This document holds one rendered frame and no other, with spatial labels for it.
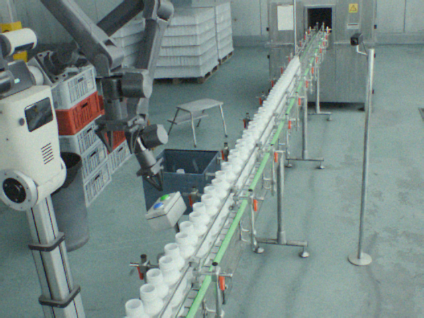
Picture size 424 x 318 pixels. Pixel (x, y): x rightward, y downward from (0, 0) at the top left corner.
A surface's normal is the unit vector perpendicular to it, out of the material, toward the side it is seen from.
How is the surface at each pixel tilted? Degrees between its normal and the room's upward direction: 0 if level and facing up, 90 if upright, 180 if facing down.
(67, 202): 94
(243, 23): 90
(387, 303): 0
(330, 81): 90
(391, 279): 0
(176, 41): 90
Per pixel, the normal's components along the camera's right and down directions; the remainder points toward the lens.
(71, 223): 0.62, 0.31
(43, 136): 0.96, 0.04
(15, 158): -0.26, 0.54
